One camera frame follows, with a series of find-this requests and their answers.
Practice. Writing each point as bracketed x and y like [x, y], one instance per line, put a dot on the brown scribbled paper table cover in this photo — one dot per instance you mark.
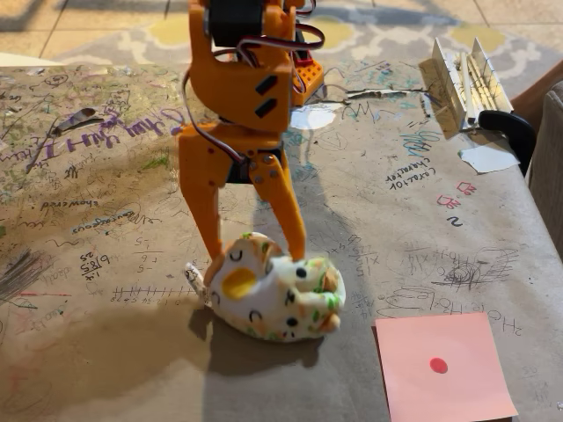
[110, 351]

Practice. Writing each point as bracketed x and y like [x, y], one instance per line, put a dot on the grey torn tape piece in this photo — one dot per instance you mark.
[79, 119]

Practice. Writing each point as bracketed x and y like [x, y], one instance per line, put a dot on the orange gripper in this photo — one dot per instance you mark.
[207, 163]

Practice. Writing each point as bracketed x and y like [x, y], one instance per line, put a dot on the wooden stick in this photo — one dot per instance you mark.
[466, 83]

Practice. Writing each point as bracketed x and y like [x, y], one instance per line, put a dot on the grey yellow patterned rug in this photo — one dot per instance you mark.
[387, 39]

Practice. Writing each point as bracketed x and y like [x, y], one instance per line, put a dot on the beige upholstered chair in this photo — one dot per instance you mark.
[550, 167]

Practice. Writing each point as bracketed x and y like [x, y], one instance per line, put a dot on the pink sticky note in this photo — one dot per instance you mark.
[462, 395]

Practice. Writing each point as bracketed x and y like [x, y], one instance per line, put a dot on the white floral plush toy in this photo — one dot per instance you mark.
[272, 299]

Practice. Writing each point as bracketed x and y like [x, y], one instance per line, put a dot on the white paper sheet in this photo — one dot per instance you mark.
[22, 60]

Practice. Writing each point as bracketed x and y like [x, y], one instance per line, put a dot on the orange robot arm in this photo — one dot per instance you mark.
[237, 96]

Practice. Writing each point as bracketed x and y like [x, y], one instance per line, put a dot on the white torn paper piece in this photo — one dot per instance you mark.
[488, 159]

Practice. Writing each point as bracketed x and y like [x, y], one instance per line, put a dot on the small red oval object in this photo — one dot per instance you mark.
[438, 365]

